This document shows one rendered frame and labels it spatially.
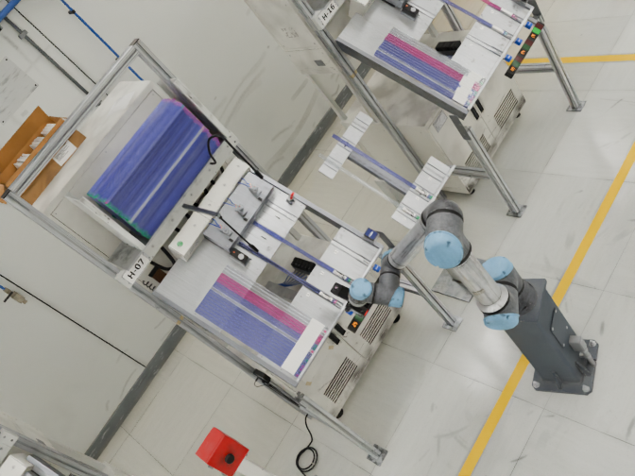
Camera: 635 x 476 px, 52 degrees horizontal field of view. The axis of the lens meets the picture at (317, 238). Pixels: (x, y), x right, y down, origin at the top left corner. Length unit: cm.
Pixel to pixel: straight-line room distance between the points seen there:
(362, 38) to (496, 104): 98
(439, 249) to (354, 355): 141
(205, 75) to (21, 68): 115
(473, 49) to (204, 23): 192
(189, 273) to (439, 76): 146
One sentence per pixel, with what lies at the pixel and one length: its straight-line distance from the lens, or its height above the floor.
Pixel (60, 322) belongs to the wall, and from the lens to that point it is 427.
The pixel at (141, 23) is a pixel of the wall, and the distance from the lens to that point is 429.
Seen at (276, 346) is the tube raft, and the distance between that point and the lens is 268.
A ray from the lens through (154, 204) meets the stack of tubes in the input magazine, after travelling 265.
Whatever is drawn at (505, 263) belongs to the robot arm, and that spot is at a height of 78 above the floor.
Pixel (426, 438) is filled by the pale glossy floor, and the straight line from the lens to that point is 312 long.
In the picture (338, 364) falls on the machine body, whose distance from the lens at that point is 324.
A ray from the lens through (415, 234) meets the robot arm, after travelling 221.
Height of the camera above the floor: 256
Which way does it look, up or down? 37 degrees down
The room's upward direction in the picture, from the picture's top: 44 degrees counter-clockwise
